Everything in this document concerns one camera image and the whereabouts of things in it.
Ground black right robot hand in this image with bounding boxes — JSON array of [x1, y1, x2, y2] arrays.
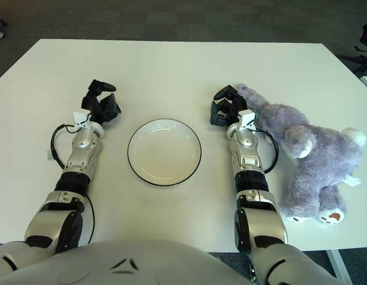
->
[[209, 85, 249, 127]]

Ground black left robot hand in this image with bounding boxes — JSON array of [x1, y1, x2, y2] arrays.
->
[[81, 79, 122, 125]]

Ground purple plush rabbit doll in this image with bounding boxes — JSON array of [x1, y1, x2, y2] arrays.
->
[[234, 83, 367, 227]]

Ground white plate with black rim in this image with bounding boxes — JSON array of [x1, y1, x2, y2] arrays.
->
[[126, 118, 203, 187]]

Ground black tripod legs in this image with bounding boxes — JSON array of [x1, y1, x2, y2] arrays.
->
[[339, 46, 367, 72]]

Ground grey robot torso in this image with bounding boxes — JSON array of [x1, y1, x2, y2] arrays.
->
[[0, 237, 252, 285]]

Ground white table leg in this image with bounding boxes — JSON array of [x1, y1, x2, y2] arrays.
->
[[325, 249, 354, 280]]

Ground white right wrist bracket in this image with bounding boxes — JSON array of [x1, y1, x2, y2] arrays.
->
[[238, 109, 258, 131]]

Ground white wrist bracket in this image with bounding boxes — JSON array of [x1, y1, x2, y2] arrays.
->
[[72, 110, 92, 130], [238, 109, 258, 131]]

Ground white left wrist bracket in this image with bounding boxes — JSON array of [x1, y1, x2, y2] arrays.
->
[[72, 110, 92, 130]]

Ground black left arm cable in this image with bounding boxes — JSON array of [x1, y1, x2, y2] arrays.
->
[[49, 123, 83, 170]]

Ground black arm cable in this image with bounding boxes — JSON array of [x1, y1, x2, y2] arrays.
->
[[262, 130, 280, 175], [49, 123, 83, 170]]

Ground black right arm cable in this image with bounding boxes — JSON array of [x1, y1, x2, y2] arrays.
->
[[262, 130, 280, 175]]

